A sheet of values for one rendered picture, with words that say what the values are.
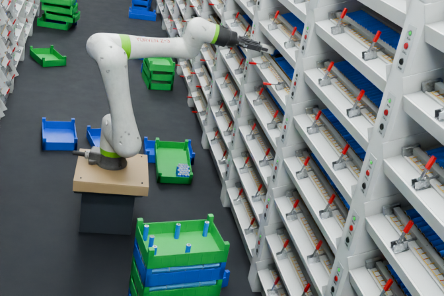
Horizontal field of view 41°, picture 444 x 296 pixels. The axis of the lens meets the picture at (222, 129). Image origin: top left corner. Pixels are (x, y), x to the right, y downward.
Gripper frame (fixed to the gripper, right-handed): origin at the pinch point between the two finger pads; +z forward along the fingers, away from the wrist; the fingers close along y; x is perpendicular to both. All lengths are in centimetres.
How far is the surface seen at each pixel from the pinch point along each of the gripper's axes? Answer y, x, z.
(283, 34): -15.9, -11.9, -0.9
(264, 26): 0.6, -9.7, -4.7
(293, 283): -91, 64, 9
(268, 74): -14.5, 8.1, -0.2
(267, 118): -22.0, 26.2, 3.9
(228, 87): 63, 43, 10
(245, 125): 10.6, 44.3, 7.9
